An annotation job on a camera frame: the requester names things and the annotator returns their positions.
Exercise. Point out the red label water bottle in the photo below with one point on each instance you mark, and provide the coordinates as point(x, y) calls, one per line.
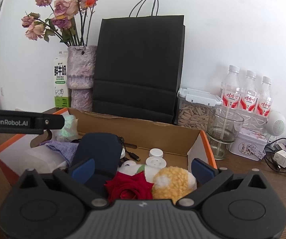
point(230, 92)
point(264, 104)
point(249, 99)

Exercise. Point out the purple textured vase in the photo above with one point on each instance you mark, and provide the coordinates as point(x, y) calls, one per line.
point(80, 67)

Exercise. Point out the black paper bag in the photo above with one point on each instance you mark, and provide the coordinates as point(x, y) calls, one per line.
point(138, 62)

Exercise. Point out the translucent plastic box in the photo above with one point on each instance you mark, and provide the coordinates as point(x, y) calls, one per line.
point(40, 159)

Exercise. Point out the white round speaker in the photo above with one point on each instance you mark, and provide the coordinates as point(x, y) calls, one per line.
point(276, 124)

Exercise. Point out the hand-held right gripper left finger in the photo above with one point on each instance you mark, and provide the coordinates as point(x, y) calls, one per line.
point(84, 170)

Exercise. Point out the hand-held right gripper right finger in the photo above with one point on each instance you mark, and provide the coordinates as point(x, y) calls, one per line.
point(201, 171)

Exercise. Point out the white round labelled container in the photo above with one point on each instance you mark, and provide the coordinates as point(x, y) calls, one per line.
point(155, 164)

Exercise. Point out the green plastic bag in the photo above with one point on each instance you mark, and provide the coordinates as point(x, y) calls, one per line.
point(69, 129)

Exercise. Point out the red rose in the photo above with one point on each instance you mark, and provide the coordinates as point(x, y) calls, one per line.
point(128, 188)

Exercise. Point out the red orange cardboard box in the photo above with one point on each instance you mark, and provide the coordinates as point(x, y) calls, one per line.
point(152, 134)

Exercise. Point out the navy bottle sleeve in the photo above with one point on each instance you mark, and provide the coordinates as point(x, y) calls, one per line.
point(98, 149)

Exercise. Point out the yellow white plush toy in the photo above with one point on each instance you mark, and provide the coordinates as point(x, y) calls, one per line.
point(172, 184)

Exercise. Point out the white floral tin box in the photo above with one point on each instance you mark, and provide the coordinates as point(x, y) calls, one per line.
point(247, 144)

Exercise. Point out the dried rose bouquet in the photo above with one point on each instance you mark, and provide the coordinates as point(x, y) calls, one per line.
point(63, 7)

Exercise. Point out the white bottle cap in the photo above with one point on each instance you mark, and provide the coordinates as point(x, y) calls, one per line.
point(156, 152)

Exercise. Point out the white green milk carton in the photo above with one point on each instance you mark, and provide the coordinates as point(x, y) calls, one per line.
point(61, 79)

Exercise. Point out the purple felt pouch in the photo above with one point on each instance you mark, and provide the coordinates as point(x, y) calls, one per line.
point(63, 149)

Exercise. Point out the white charger plug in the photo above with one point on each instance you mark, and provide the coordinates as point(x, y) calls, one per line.
point(282, 158)

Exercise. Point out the clear container of seeds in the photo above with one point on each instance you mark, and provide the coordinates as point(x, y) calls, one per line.
point(192, 117)

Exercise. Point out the clear glass cup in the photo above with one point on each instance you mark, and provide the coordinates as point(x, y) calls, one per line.
point(222, 134)

